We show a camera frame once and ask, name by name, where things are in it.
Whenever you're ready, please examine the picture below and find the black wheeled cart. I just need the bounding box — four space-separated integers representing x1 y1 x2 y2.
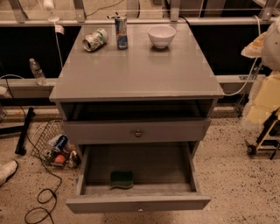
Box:
245 108 280 160

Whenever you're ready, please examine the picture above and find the white cable left side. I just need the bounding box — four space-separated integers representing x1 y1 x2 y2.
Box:
43 0 66 68

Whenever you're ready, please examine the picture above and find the round metal drawer knob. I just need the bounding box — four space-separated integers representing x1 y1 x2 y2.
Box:
135 129 143 137

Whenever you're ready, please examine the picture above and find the clear plastic water bottle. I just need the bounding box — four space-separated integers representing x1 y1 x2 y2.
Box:
29 58 46 86

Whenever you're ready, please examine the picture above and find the white ceramic bowl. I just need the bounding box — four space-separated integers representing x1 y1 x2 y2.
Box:
148 25 177 49

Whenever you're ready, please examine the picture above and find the open grey bottom drawer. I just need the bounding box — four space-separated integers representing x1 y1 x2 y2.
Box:
66 143 211 214

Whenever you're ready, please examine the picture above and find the green yellow sponge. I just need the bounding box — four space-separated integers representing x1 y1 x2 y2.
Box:
109 171 133 189

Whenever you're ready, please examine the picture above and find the white cable right side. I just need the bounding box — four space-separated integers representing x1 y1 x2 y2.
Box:
223 15 263 97

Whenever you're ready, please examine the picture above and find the upright blue silver can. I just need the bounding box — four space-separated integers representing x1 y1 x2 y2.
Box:
115 16 128 50

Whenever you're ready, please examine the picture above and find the crushed green white can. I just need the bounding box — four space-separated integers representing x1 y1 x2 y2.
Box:
82 28 109 52

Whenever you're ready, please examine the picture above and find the wire basket on floor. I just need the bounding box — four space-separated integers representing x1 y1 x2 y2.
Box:
31 120 81 168

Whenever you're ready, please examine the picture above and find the black cable on floor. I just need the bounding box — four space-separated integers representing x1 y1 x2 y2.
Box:
0 76 63 224

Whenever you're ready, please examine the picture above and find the white shoe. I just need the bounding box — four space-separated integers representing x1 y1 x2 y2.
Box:
0 160 18 186

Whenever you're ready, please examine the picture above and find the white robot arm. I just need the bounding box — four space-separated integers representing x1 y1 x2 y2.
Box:
241 17 280 125

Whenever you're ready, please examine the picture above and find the black bar on floor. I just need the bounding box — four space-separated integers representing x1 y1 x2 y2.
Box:
15 107 34 156

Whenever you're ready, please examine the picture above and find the orange ball in basket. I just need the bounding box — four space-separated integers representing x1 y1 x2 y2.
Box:
54 155 66 164

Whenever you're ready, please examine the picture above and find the white cable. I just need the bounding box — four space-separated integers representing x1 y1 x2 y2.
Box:
223 15 263 97
43 0 66 68

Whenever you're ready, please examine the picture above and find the grey wooden drawer cabinet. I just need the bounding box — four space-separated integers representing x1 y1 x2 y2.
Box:
48 22 226 145

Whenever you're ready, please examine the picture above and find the closed grey upper drawer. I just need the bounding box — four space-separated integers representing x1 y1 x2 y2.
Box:
63 118 211 144

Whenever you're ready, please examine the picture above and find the blue can in basket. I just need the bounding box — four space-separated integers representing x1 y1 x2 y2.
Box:
52 135 68 152

